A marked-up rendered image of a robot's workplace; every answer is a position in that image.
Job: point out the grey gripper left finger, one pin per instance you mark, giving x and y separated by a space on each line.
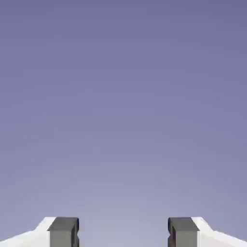
61 233

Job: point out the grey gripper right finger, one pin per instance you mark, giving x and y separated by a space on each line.
183 233

